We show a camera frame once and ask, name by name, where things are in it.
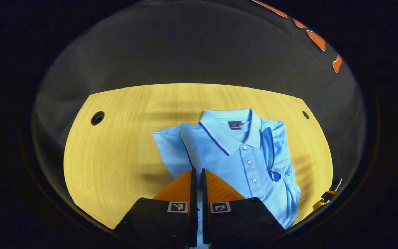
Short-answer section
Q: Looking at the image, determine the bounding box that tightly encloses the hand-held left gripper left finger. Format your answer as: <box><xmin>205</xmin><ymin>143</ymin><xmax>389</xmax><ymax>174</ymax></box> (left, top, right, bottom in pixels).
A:
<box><xmin>114</xmin><ymin>168</ymin><xmax>198</xmax><ymax>248</ymax></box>

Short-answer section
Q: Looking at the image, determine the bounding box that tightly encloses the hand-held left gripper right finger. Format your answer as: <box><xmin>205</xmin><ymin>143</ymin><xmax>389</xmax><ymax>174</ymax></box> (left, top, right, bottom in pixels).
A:
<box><xmin>201</xmin><ymin>168</ymin><xmax>286</xmax><ymax>248</ymax></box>

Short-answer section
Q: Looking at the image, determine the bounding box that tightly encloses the light blue T-shirt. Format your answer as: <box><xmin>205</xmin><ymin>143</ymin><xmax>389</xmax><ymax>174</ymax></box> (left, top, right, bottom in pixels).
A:
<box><xmin>152</xmin><ymin>108</ymin><xmax>301</xmax><ymax>249</ymax></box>

